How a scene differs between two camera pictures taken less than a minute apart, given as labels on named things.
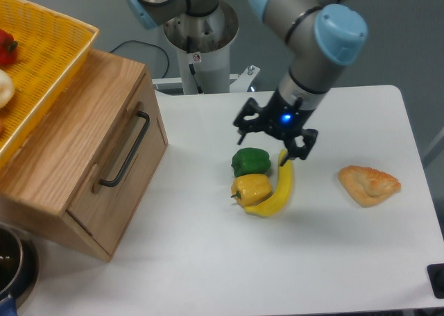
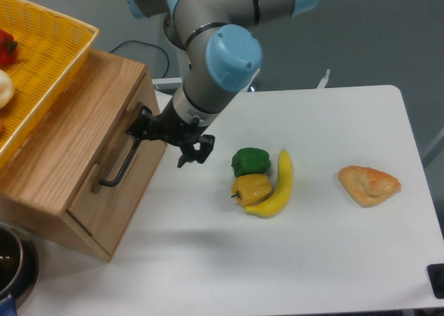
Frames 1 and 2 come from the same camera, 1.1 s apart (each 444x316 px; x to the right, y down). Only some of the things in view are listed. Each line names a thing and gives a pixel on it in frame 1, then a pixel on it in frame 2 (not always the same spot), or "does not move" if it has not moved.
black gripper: x=284 y=119 → x=167 y=126
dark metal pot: x=19 y=265 does not move
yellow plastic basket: x=51 y=49 does not move
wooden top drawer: x=127 y=165 does not move
